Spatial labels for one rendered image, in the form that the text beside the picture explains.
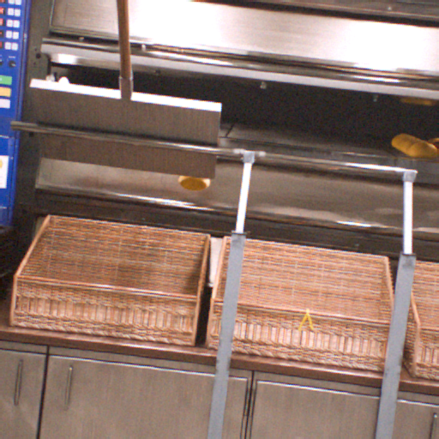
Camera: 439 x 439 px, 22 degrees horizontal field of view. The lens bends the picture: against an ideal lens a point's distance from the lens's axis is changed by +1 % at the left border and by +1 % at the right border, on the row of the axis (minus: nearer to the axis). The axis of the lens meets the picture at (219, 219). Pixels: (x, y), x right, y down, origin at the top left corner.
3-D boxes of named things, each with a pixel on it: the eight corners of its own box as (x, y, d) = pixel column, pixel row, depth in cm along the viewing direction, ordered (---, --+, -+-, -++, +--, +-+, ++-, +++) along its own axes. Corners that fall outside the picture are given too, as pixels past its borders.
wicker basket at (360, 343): (212, 314, 375) (222, 234, 371) (378, 336, 373) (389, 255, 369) (202, 349, 327) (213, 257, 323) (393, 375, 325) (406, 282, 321)
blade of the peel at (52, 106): (219, 111, 319) (221, 103, 320) (30, 86, 320) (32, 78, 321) (214, 180, 349) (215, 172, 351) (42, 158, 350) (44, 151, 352)
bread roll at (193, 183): (208, 194, 354) (210, 183, 358) (209, 177, 349) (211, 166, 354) (177, 190, 354) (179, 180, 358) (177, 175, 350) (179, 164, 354)
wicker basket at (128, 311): (37, 293, 376) (45, 213, 372) (202, 313, 375) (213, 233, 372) (5, 327, 328) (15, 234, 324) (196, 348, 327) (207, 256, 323)
